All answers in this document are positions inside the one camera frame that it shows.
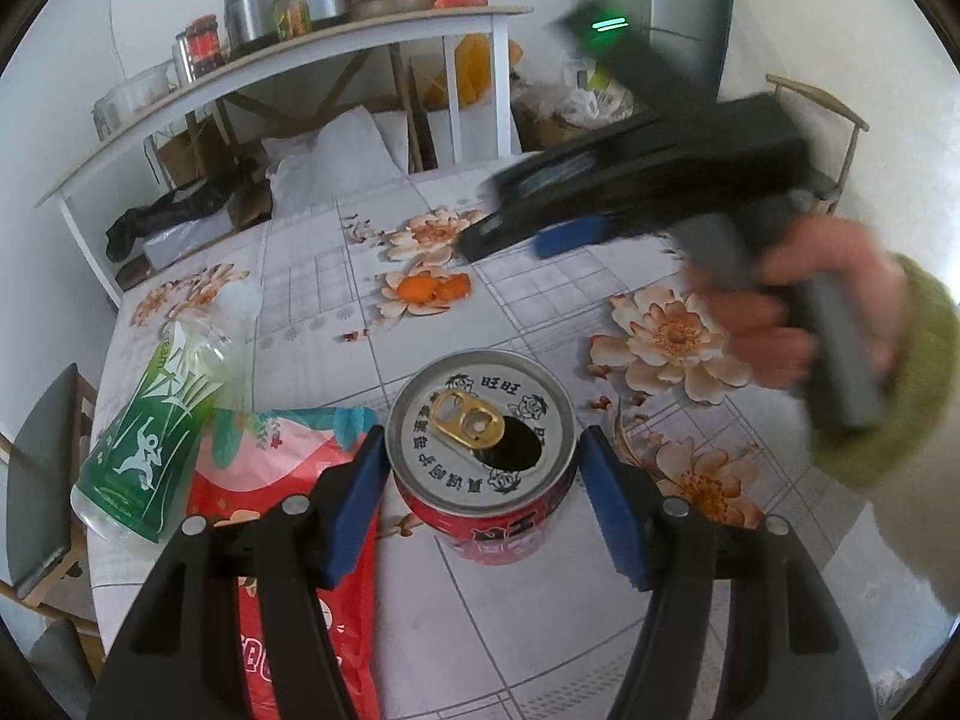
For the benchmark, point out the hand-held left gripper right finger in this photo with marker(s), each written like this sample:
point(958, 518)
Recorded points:
point(607, 502)

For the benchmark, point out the metal plate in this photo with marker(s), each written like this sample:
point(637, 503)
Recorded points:
point(394, 6)

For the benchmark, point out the green plastic bottle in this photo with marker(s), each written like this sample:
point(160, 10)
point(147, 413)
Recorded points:
point(142, 457)

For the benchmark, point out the black chair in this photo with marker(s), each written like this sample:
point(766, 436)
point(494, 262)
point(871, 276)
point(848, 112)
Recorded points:
point(67, 667)

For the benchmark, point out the black plastic bag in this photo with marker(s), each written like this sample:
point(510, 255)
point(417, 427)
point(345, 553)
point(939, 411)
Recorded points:
point(165, 217)

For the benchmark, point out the red snack bag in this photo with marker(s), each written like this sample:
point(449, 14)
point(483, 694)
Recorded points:
point(247, 484)

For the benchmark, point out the yellow plastic bag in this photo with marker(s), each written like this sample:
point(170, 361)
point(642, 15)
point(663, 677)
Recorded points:
point(472, 67)

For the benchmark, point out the white plastic bags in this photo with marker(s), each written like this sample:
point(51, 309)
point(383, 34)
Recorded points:
point(562, 109)

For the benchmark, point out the metal pot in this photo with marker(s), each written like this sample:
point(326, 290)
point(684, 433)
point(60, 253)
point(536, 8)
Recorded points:
point(247, 7)

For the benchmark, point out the wooden chair with dark seat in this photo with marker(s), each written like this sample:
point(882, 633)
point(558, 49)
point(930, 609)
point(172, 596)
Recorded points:
point(37, 487)

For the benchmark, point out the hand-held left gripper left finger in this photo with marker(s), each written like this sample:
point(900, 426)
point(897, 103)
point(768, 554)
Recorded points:
point(360, 495)

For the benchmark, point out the white box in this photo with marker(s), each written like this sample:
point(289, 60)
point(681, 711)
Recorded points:
point(187, 244)

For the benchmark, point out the white side table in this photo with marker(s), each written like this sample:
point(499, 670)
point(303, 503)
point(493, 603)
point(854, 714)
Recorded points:
point(300, 49)

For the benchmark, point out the person's right hand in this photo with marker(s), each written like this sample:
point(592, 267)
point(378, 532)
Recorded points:
point(765, 345)

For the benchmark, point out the wooden chair with grey seat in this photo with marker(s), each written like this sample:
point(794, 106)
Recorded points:
point(847, 120)

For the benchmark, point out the glass bowl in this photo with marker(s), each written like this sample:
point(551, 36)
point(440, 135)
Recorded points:
point(135, 101)

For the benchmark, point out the orange peel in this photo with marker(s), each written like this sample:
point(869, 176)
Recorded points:
point(431, 289)

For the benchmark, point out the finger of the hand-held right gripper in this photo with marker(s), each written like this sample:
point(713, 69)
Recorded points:
point(495, 236)
point(574, 236)

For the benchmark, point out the cardboard box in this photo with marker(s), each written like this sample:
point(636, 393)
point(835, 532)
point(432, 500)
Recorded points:
point(187, 154)

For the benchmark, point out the red drink can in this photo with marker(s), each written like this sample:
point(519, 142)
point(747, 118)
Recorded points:
point(480, 532)

